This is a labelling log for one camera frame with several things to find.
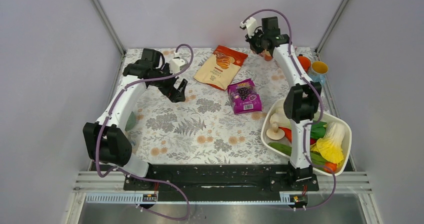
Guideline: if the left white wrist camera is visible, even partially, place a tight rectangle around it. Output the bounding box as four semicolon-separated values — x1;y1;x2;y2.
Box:
169;52;188;74

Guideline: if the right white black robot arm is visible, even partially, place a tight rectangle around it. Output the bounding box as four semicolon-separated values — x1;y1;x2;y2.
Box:
240;16;322;190

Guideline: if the purple cable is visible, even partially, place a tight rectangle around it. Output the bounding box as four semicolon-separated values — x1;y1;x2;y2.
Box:
241;8;337;212
95;44;192;221

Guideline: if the purple snack bag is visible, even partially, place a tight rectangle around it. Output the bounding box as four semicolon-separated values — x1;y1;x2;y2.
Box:
227;78;263;115

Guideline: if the toy cucumber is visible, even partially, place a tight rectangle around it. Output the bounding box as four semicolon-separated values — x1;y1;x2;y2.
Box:
268;142;329;166

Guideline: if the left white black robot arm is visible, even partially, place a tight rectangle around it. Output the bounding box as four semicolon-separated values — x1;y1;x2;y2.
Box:
82;48;192;190

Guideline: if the toy red chili pepper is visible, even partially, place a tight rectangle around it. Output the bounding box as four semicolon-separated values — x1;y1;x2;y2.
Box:
310;138;317;145

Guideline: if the toy yellow napa cabbage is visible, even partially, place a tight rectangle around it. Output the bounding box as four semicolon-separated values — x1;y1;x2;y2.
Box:
310;122;345;165

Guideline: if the toy bok choy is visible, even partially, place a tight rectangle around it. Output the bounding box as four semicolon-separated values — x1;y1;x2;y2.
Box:
269;108;327;140

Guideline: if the orange mug black handle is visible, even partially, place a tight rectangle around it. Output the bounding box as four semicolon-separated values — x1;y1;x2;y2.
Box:
297;54;312;73

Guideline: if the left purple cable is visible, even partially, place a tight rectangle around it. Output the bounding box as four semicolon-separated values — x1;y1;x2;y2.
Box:
95;44;192;221

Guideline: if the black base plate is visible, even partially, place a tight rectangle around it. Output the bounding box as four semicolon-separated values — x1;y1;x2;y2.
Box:
123;164;319;202

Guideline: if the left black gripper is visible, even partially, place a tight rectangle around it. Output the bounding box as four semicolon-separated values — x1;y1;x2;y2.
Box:
150;63;188;102

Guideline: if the floral table cloth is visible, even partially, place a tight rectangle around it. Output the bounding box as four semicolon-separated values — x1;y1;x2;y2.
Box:
125;47;290;164

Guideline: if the orange cassava chips bag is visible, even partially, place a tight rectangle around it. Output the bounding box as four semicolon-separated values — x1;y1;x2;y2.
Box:
194;45;248;90

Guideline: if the green round mug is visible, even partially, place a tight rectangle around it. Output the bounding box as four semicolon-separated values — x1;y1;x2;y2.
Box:
125;112;137;131

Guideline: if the small salmon pink mug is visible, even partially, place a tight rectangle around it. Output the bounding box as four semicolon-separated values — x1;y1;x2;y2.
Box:
261;50;273;61

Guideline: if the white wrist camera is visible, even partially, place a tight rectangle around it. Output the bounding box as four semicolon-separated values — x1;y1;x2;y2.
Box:
169;52;188;74
239;17;259;38

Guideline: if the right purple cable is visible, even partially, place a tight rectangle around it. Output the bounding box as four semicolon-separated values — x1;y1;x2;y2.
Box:
241;8;337;212

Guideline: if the white oval vegetable basin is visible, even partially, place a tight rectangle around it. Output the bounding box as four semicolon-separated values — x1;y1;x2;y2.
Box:
260;98;352;176

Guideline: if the toy mushroom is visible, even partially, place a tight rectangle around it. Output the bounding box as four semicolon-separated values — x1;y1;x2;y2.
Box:
266;123;285;140

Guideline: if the toy small tomato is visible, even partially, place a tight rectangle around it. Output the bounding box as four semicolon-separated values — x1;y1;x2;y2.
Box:
323;162;338;174

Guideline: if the blue mug yellow inside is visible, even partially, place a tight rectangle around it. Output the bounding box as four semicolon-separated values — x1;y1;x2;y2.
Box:
308;61;329;86

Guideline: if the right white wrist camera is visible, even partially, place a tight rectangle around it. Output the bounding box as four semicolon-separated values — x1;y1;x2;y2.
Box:
239;17;259;38

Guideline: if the toy carrot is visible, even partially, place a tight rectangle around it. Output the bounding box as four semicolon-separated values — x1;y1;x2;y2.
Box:
279;127;292;143

